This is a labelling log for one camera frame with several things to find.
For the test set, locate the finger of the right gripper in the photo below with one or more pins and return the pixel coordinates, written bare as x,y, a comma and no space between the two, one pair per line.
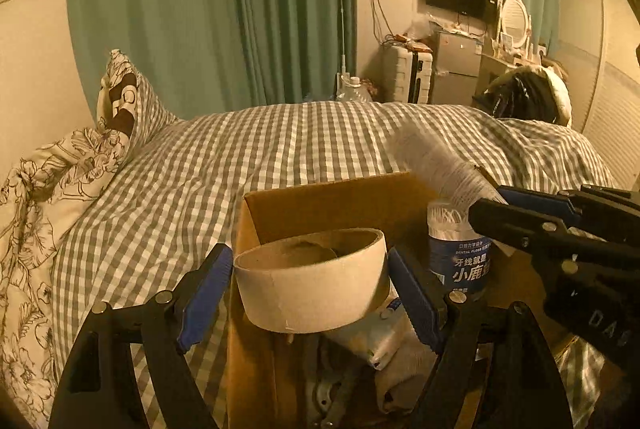
606,212
541,234

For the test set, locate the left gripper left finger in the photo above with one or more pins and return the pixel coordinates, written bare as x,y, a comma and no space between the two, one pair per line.
98,388

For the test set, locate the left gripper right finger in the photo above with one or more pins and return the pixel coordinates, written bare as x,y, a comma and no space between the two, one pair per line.
523,387

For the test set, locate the white tube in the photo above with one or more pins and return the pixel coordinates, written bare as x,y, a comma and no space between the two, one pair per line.
441,169

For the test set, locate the blue tissue pack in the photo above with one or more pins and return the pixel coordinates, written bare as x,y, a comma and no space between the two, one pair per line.
378,336

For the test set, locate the beige tape roll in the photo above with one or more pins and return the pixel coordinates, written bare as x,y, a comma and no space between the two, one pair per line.
314,282

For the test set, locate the clear floss pick jar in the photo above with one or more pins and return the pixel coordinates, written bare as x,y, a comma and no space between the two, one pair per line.
459,257

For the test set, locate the white knit glove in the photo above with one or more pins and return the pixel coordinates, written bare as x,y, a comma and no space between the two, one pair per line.
401,382

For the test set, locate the brown cardboard box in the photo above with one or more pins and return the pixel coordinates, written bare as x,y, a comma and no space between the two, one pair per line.
266,370

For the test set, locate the white dressing table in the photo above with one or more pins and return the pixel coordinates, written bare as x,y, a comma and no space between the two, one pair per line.
492,67

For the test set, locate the grey checkered bed cover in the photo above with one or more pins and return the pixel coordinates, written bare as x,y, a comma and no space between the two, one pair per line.
179,192

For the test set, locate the white louvered wardrobe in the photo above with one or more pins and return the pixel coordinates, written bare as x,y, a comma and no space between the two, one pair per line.
597,41

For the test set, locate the silver mini fridge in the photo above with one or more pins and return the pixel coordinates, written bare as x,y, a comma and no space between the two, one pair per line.
455,68

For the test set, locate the white hard suitcase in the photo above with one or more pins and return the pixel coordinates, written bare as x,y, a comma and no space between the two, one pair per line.
406,75

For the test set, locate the grey metal caliper tool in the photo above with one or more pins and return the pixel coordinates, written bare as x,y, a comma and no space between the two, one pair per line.
328,392

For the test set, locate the white oval vanity mirror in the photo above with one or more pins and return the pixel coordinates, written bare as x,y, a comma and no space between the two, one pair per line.
515,22

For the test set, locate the floral white duvet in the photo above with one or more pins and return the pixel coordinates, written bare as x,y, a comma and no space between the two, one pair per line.
42,197

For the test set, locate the large clear water jug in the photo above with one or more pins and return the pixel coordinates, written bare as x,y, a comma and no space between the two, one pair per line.
351,89

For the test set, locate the checkered pillow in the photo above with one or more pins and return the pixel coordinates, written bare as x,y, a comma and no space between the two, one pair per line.
127,102

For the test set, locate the large green curtain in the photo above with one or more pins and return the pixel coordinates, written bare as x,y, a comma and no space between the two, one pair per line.
205,56

